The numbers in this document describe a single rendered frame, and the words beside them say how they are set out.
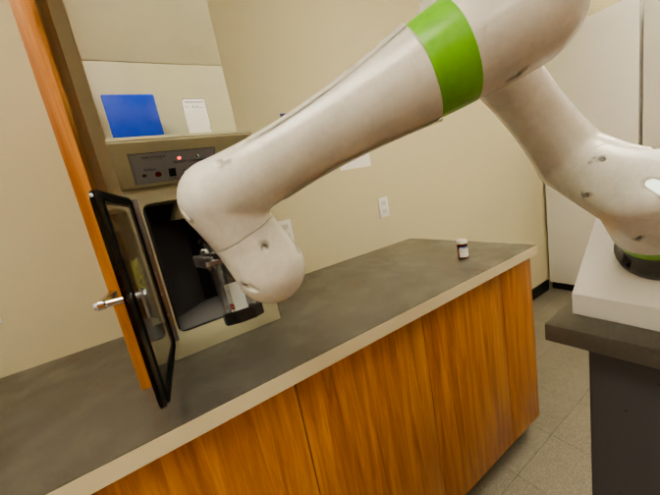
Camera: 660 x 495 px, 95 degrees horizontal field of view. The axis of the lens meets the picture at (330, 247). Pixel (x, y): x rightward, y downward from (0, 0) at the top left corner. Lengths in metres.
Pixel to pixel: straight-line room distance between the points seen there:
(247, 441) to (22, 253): 0.95
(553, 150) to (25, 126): 1.46
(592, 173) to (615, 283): 0.27
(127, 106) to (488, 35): 0.70
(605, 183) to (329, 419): 0.78
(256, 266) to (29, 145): 1.07
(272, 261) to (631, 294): 0.72
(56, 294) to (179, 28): 0.93
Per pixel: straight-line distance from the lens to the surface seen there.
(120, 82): 0.98
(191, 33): 1.05
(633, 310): 0.87
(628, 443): 1.02
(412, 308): 0.94
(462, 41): 0.39
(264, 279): 0.44
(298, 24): 1.76
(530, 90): 0.66
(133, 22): 1.04
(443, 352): 1.15
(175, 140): 0.83
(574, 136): 0.75
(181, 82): 0.99
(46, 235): 1.37
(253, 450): 0.84
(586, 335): 0.83
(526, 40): 0.42
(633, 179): 0.70
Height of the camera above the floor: 1.32
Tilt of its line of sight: 11 degrees down
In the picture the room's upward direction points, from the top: 11 degrees counter-clockwise
